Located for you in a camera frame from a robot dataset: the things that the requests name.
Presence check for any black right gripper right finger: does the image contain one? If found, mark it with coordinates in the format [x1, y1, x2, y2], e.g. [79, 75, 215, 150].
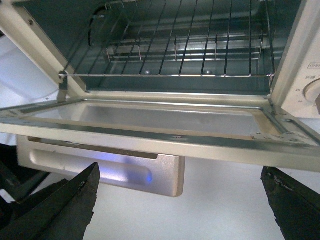
[260, 166, 320, 240]

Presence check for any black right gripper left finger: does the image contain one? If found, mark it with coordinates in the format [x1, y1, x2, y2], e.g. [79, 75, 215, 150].
[0, 162, 101, 240]

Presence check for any glass oven door with handle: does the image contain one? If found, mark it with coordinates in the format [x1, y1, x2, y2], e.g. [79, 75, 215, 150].
[0, 96, 320, 197]

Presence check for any cream Toshiba toaster oven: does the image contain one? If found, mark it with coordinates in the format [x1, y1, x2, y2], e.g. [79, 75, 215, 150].
[0, 0, 320, 118]

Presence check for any lower timer knob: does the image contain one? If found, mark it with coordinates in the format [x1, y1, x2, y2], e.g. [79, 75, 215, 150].
[303, 78, 320, 113]

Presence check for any wire oven rack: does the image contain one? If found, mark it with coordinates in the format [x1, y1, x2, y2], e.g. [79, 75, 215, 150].
[59, 0, 275, 78]

